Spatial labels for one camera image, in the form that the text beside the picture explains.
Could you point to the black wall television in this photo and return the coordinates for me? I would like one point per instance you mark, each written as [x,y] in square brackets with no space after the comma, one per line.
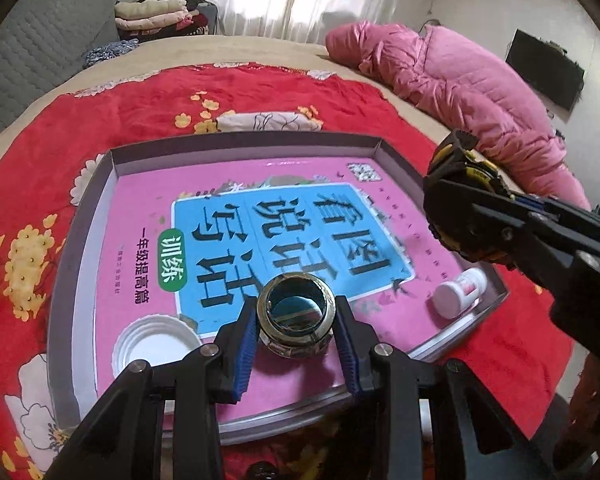
[545,67]

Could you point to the pink quilt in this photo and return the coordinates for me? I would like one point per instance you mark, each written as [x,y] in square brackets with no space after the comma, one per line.
[455,85]

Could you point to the stack of folded clothes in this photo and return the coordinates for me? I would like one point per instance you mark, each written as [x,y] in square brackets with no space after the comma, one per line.
[150,12]

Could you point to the grey quilted sofa cover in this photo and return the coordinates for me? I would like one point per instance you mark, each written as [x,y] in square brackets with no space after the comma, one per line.
[40,45]

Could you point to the beige bed sheet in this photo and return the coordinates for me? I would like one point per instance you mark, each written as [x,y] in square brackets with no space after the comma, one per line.
[260,50]

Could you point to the yellow black wrist watch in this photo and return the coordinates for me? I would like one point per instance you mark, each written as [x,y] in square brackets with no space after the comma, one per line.
[445,160]

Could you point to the pink blue book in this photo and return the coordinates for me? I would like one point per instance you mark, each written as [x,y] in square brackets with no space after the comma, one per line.
[305,230]

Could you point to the red floral blanket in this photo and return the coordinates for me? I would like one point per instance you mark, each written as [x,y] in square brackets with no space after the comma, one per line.
[130,105]

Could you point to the white pill bottle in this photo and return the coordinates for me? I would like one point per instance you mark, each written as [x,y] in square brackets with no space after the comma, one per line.
[455,295]

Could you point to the white bottle cap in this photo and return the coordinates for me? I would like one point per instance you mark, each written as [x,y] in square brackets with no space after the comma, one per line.
[155,345]

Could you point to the person's right forearm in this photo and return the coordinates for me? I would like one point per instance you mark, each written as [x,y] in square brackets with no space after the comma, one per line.
[587,395]

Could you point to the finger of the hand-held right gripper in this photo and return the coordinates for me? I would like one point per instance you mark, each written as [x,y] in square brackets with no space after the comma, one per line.
[525,240]
[530,203]

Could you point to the grey cardboard box tray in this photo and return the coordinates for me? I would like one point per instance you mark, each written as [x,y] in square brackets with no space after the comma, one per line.
[87,220]

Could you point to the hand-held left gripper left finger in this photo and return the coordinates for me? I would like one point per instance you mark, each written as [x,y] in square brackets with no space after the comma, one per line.
[242,355]

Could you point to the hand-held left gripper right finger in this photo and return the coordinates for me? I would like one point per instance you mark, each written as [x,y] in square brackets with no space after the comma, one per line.
[350,355]

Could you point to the blue patterned cloth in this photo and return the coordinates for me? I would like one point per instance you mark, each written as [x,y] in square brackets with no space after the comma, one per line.
[110,52]

